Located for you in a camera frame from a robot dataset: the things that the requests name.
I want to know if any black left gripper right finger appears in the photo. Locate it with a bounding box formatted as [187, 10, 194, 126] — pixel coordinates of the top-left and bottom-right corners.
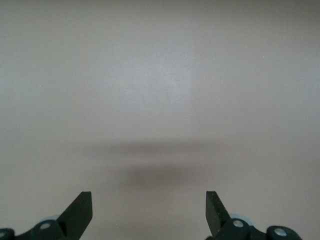
[204, 190, 301, 240]

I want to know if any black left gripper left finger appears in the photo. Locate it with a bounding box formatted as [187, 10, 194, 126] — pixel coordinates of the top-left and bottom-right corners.
[0, 191, 94, 240]

